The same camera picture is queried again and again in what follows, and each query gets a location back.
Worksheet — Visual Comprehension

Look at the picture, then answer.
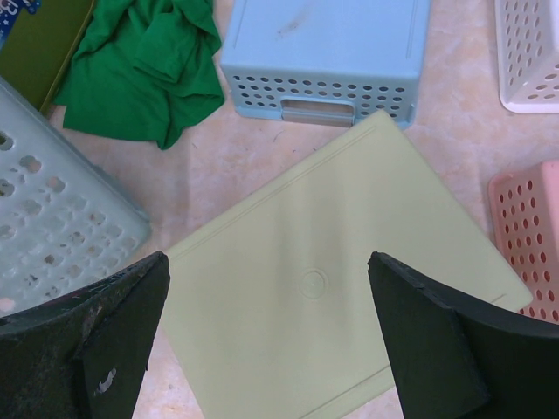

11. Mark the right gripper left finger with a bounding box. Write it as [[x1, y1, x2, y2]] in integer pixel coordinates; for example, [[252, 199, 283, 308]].
[[1, 251, 169, 418]]

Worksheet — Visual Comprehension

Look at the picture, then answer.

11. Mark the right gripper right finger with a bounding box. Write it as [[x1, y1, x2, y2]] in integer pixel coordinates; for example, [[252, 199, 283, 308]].
[[368, 252, 558, 418]]

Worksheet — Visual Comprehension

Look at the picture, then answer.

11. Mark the teal perforated basket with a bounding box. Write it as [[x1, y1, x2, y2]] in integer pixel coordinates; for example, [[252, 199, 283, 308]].
[[1, 80, 151, 316]]

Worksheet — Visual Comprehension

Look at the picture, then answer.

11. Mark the pink perforated basket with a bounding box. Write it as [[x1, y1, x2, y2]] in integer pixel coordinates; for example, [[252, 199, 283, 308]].
[[488, 160, 558, 324]]

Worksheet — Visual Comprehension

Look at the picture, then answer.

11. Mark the light green shallow tray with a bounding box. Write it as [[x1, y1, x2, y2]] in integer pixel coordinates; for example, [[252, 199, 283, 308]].
[[161, 111, 531, 418]]

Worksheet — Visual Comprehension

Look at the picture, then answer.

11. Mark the large olive green container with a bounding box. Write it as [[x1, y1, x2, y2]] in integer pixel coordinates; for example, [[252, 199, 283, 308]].
[[1, 0, 95, 114]]

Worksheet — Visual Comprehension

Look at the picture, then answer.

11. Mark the light blue perforated basket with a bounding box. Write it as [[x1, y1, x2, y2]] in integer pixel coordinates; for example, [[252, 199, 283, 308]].
[[220, 1, 431, 128]]

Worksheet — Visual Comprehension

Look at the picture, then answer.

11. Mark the white perforated basket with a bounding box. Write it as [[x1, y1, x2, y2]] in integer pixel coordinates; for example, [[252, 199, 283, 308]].
[[494, 0, 558, 114]]

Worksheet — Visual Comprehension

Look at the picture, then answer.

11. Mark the green cloth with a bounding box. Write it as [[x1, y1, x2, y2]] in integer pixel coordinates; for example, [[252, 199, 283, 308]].
[[55, 1, 225, 150]]

